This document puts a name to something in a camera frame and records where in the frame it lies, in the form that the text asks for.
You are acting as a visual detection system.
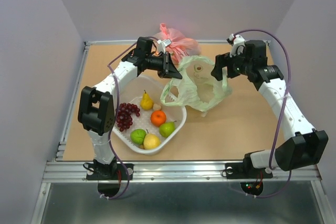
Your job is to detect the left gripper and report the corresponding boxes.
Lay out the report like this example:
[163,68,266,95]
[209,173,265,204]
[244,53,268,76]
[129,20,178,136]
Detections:
[145,51,183,80]

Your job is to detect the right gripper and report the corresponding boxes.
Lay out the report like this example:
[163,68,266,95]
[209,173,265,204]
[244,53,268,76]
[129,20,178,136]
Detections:
[211,47,253,81]

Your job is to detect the green plastic bag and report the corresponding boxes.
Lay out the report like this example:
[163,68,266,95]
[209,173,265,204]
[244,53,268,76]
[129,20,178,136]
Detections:
[160,55,232,114]

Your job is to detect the orange fake tangerine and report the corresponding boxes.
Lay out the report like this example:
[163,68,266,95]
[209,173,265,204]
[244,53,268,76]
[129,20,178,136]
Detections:
[150,110,166,127]

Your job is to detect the green fake pear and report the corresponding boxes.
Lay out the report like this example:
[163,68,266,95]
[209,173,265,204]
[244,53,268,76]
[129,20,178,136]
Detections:
[159,121,175,138]

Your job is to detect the red fake grapes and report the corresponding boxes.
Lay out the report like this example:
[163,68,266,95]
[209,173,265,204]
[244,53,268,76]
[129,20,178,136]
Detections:
[116,103,140,132]

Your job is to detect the yellow fake round pear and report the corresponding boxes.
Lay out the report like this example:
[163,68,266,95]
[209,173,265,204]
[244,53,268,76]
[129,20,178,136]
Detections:
[143,130,161,150]

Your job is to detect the green fake apple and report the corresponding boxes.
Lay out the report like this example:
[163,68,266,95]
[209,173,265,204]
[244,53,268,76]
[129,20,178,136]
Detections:
[130,129,147,145]

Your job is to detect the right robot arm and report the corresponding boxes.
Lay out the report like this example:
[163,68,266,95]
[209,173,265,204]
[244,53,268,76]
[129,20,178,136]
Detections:
[211,35,329,177]

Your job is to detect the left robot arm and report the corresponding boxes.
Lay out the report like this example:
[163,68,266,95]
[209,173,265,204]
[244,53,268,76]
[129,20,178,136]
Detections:
[78,36,182,180]

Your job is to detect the pink tied plastic bag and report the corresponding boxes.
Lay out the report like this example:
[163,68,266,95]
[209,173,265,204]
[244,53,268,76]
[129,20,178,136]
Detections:
[154,23,201,64]

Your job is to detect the small beige fake garlic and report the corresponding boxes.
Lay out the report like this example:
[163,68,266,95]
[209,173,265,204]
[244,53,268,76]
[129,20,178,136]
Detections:
[153,103,162,111]

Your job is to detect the white plastic basket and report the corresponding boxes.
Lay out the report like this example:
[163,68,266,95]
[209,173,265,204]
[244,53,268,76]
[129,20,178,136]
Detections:
[112,75,187,155]

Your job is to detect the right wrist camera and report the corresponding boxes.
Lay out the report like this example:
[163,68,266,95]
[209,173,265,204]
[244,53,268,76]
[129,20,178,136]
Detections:
[227,34,245,58]

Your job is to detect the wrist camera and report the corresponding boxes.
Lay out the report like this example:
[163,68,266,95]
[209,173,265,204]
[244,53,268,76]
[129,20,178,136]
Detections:
[156,39,172,53]
[227,34,245,58]

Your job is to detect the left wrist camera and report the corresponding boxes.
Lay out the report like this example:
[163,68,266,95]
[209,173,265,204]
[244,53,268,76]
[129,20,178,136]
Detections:
[156,39,172,53]

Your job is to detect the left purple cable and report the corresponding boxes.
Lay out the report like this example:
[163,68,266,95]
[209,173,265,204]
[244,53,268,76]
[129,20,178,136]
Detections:
[107,40,161,200]

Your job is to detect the purple cable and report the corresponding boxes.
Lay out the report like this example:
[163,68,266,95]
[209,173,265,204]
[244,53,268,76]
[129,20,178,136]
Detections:
[107,40,161,200]
[235,29,292,199]

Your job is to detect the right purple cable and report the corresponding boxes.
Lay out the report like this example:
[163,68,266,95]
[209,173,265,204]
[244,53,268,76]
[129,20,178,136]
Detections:
[235,29,292,199]

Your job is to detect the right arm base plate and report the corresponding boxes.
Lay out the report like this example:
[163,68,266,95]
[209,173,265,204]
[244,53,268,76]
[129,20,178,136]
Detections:
[225,162,273,179]

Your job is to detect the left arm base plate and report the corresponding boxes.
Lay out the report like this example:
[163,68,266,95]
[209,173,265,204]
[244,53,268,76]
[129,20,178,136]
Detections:
[83,162,134,180]

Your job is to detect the aluminium front rail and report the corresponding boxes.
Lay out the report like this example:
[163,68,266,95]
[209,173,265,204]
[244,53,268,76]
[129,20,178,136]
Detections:
[42,161,321,183]

